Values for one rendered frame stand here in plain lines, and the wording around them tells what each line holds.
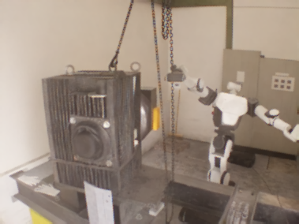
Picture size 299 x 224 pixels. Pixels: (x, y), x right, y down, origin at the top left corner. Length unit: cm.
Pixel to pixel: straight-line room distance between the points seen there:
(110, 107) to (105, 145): 21
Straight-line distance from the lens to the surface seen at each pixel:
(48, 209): 228
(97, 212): 145
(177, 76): 151
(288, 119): 416
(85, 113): 142
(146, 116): 173
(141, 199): 150
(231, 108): 210
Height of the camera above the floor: 179
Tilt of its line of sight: 16 degrees down
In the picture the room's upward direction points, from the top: straight up
